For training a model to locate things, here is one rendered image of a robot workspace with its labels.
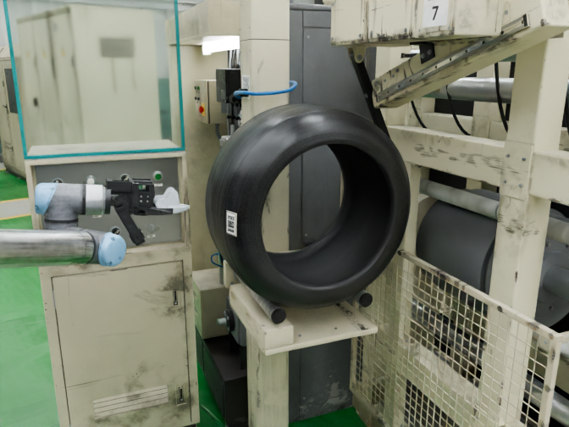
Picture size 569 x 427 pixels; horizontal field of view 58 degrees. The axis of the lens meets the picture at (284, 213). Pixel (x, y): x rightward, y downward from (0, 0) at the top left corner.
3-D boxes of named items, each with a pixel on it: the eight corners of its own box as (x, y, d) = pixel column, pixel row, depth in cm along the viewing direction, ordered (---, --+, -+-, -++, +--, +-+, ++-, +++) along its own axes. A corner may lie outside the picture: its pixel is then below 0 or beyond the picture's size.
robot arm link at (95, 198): (85, 218, 124) (85, 209, 131) (106, 219, 125) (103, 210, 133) (86, 187, 122) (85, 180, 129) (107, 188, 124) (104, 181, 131)
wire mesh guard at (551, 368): (349, 389, 213) (355, 226, 194) (352, 388, 213) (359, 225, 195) (519, 583, 132) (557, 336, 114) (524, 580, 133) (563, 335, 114)
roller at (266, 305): (234, 268, 174) (246, 264, 176) (236, 280, 176) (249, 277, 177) (270, 312, 143) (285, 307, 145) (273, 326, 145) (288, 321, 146)
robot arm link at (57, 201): (35, 214, 126) (36, 180, 125) (84, 215, 130) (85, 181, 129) (34, 220, 119) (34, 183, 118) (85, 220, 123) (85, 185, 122)
